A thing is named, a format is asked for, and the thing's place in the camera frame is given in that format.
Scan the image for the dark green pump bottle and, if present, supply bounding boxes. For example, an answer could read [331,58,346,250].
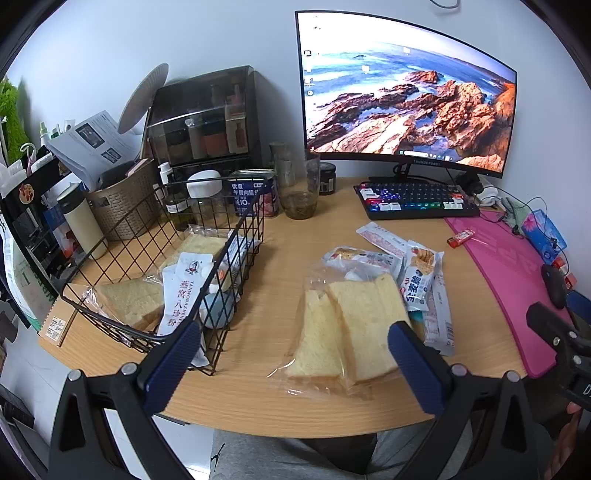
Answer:
[158,162,194,232]

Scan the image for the red lighter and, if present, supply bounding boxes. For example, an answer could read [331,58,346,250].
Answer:
[446,229,476,248]

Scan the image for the sliced bread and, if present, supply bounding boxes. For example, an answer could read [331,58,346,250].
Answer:
[161,233,228,274]
[82,276,166,332]
[267,263,416,400]

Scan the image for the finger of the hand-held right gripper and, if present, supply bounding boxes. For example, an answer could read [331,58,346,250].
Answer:
[526,302,578,352]

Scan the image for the blue luncheon meat can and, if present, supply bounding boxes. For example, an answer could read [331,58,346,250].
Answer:
[229,169,280,219]

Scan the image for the round white mirror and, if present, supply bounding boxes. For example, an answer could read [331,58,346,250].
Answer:
[117,63,170,135]

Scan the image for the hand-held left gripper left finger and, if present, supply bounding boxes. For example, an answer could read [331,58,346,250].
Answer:
[46,320,204,480]

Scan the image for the backlit mechanical keyboard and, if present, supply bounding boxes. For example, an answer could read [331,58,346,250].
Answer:
[353,181,482,221]

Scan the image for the small red box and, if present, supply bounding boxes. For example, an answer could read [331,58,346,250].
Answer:
[553,255,579,291]

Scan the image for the brown woven basket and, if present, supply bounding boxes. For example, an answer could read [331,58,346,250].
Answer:
[85,158,161,241]

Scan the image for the curved computer monitor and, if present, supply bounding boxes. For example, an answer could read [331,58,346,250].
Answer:
[295,10,519,179]

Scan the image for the black earphone cable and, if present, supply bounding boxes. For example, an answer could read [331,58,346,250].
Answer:
[480,196,568,252]

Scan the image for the green cloth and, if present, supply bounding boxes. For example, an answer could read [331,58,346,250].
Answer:
[502,198,532,237]

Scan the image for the white cream jar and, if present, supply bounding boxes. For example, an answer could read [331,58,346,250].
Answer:
[187,170,223,199]

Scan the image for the black computer mouse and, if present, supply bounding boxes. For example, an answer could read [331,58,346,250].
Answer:
[541,264,568,310]

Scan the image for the green plant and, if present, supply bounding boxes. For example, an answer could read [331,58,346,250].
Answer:
[0,78,29,163]

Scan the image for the long white snack packet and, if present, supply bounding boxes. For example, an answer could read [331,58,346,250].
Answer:
[422,270,456,357]

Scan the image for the pink white snack packet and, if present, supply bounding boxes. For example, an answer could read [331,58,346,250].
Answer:
[355,222,409,259]

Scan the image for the white thermos bottle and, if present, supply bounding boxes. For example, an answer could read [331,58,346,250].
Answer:
[56,186,110,260]

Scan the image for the black monitor stand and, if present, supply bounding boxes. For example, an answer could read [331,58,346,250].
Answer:
[368,161,462,184]

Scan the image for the white teal-edged snack packet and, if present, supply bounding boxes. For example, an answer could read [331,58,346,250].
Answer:
[399,241,445,324]

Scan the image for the white pouch with red print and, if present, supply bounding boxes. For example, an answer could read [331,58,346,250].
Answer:
[156,251,217,367]

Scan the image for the empty clear glass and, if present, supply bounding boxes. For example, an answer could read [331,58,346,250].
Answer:
[269,141,296,186]

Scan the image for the black wire basket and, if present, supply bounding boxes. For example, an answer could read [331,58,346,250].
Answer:
[61,176,266,377]

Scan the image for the person's grey trousers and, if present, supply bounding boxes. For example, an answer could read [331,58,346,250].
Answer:
[208,422,474,480]

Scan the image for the dark transparent cosmetics cabinet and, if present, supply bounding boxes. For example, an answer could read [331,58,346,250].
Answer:
[146,65,256,170]

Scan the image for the cardboard box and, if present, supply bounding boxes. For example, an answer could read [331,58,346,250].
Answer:
[38,295,78,345]

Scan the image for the printed paper leaflet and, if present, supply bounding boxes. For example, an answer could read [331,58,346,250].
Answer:
[45,110,140,191]

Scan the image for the pink mouse mat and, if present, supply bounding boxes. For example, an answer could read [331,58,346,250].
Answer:
[443,210,579,380]

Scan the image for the white blue-print snack packet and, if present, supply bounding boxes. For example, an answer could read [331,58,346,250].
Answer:
[322,246,403,283]

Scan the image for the glass cup with residue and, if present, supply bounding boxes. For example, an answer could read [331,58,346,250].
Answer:
[279,152,321,220]

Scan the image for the blue tissue pack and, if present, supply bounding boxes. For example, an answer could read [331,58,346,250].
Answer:
[524,209,568,265]

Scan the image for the black lidded jar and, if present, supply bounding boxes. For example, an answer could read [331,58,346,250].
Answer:
[318,162,337,196]

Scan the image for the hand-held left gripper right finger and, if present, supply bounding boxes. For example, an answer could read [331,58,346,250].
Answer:
[387,320,559,480]

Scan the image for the person's right hand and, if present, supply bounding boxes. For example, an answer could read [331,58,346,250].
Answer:
[547,401,588,480]

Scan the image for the light blue round packet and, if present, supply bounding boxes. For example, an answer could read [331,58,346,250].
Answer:
[202,290,237,329]

